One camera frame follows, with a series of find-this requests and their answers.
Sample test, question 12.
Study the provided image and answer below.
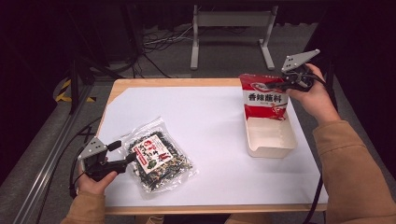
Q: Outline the person's left hand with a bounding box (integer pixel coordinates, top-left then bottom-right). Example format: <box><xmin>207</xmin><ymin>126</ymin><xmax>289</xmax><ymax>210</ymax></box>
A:
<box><xmin>76</xmin><ymin>163</ymin><xmax>120</xmax><ymax>197</ymax></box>

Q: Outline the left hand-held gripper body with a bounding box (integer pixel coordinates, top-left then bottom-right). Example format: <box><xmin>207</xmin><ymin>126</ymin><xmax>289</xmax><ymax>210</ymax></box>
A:
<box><xmin>77</xmin><ymin>136</ymin><xmax>129</xmax><ymax>183</ymax></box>

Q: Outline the aluminium floor rail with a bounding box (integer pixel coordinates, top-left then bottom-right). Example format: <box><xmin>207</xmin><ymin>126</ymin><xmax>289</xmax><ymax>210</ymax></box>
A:
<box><xmin>11</xmin><ymin>83</ymin><xmax>95</xmax><ymax>224</ymax></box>

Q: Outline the bundle of floor cables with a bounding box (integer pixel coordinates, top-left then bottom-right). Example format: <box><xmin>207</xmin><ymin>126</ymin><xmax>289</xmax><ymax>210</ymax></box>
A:
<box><xmin>132</xmin><ymin>23</ymin><xmax>194</xmax><ymax>79</ymax></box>

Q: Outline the hand-held gripper cable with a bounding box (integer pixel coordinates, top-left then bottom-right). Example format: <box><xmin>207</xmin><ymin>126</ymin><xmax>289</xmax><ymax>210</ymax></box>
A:
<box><xmin>68</xmin><ymin>150</ymin><xmax>88</xmax><ymax>200</ymax></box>
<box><xmin>302</xmin><ymin>69</ymin><xmax>329</xmax><ymax>224</ymax></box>

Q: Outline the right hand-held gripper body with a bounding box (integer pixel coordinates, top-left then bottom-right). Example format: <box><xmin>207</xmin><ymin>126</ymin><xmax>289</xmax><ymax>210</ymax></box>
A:
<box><xmin>280</xmin><ymin>49</ymin><xmax>321</xmax><ymax>93</ymax></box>

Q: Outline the person's right hand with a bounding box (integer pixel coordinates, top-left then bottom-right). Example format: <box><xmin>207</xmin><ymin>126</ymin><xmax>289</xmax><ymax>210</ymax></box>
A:
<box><xmin>285</xmin><ymin>63</ymin><xmax>343</xmax><ymax>126</ymax></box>

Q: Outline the wooden table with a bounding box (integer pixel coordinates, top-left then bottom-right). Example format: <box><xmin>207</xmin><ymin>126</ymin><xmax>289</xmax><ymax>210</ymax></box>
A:
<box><xmin>95</xmin><ymin>77</ymin><xmax>329</xmax><ymax>217</ymax></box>

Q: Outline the person's right leg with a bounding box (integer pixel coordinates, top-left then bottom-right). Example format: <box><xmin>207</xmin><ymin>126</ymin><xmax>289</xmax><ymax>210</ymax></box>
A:
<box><xmin>224</xmin><ymin>213</ymin><xmax>272</xmax><ymax>224</ymax></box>

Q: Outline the red seasoning packet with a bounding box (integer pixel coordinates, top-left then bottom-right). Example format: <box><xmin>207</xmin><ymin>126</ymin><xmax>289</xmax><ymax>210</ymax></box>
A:
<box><xmin>238</xmin><ymin>73</ymin><xmax>290</xmax><ymax>122</ymax></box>

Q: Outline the black floor cable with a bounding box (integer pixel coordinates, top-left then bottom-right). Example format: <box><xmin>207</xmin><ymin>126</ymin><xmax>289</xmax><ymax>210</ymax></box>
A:
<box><xmin>35</xmin><ymin>116</ymin><xmax>104</xmax><ymax>224</ymax></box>

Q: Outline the white table sheet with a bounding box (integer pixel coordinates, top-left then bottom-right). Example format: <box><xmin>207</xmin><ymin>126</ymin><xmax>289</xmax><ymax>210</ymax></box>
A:
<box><xmin>96</xmin><ymin>85</ymin><xmax>330</xmax><ymax>208</ymax></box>

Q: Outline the person's left leg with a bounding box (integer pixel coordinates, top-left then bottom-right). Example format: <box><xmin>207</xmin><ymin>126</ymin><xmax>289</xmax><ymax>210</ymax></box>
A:
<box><xmin>134</xmin><ymin>214</ymin><xmax>166</xmax><ymax>224</ymax></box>

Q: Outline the grey metal stand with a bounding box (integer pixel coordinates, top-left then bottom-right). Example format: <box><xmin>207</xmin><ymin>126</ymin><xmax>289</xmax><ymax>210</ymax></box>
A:
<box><xmin>189</xmin><ymin>4</ymin><xmax>280</xmax><ymax>71</ymax></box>

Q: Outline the yellow and black floor tape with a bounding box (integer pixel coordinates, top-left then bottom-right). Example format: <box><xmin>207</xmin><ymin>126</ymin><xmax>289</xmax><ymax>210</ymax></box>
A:
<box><xmin>53</xmin><ymin>78</ymin><xmax>97</xmax><ymax>104</ymax></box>

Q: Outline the clear dried seaweed packet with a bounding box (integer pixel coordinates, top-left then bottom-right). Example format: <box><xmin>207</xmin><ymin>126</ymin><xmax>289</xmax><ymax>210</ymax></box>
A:
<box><xmin>120</xmin><ymin>116</ymin><xmax>201</xmax><ymax>201</ymax></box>

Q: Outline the right hand-held gripper cable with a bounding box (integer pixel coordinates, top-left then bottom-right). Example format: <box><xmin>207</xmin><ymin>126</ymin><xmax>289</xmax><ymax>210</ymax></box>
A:
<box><xmin>302</xmin><ymin>69</ymin><xmax>329</xmax><ymax>224</ymax></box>

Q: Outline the left hand-held gripper cable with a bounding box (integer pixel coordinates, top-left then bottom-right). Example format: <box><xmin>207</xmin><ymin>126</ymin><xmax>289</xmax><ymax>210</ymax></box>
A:
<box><xmin>68</xmin><ymin>150</ymin><xmax>88</xmax><ymax>200</ymax></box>

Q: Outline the person's leg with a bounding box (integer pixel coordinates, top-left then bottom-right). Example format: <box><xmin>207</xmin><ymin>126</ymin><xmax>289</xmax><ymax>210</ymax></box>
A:
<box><xmin>134</xmin><ymin>214</ymin><xmax>166</xmax><ymax>224</ymax></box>
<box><xmin>224</xmin><ymin>213</ymin><xmax>272</xmax><ymax>224</ymax></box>

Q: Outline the white divided plastic container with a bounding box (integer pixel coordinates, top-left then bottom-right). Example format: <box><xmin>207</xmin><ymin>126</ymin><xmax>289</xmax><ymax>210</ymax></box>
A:
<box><xmin>242</xmin><ymin>92</ymin><xmax>299</xmax><ymax>160</ymax></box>

